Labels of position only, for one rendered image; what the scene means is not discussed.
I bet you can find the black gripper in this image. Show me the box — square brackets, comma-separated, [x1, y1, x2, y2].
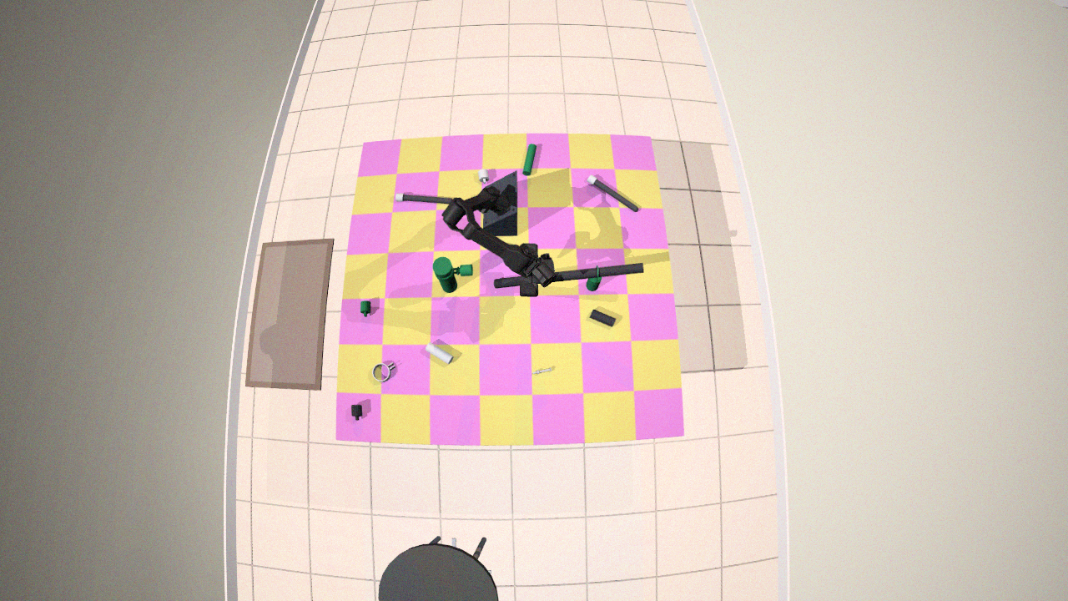
[520, 243, 538, 297]

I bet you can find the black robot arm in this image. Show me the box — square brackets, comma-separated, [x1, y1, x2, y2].
[442, 186, 557, 288]

